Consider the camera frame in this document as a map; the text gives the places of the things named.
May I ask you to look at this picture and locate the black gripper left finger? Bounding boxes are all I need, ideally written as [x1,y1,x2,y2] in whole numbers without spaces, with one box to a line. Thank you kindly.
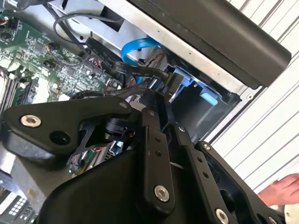
[0,90,176,216]

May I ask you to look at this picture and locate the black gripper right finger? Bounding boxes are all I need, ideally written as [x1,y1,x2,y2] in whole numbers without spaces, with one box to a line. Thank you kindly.
[167,123,289,224]

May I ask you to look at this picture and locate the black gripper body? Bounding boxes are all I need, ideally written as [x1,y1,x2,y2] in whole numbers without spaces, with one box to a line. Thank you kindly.
[38,148,219,224]

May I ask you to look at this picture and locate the black disk wire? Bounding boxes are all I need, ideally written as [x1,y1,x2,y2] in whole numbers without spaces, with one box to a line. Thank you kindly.
[85,36,182,94]

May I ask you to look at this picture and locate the hard disk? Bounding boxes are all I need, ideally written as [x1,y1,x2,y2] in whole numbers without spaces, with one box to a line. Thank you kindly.
[171,66,222,107]

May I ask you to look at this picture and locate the person's bare hand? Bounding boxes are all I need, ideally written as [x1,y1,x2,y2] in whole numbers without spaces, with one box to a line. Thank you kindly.
[257,173,299,208]

